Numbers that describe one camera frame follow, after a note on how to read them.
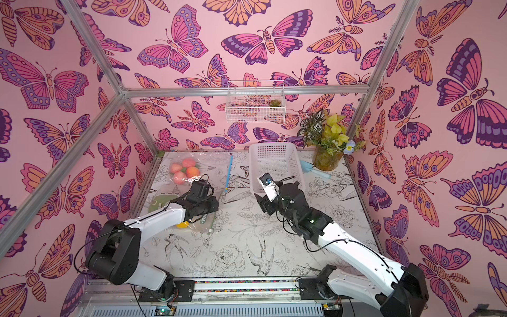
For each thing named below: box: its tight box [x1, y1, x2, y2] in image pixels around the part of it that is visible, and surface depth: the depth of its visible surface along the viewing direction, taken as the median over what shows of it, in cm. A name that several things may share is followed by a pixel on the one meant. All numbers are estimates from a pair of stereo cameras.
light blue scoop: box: [299, 159, 332, 179], surface depth 112 cm
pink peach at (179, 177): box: [173, 171, 187, 185], surface depth 105 cm
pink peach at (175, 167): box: [170, 162, 183, 174], surface depth 109 cm
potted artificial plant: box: [297, 109, 367, 172], surface depth 102 cm
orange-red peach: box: [186, 165, 201, 178], surface depth 108 cm
